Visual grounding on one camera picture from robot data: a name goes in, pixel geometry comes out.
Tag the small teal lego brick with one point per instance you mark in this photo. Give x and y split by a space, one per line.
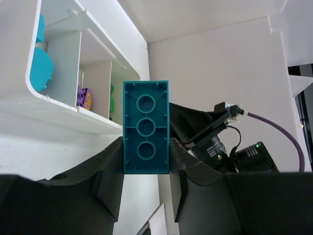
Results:
40 32

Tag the teal rectangular lego brick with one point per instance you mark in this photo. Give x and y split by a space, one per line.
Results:
146 127

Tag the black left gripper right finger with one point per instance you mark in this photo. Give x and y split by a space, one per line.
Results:
206 202

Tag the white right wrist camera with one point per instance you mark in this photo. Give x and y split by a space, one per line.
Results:
235 111

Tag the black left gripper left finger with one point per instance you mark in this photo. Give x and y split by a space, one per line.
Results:
84 200

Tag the purple lego brick stack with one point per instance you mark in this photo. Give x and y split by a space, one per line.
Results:
84 98

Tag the white three-compartment tray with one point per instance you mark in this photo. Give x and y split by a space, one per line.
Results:
92 43

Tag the green lego plate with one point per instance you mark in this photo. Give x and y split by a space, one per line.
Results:
111 99

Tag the teal lego brick cluster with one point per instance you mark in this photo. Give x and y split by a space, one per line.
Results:
41 69

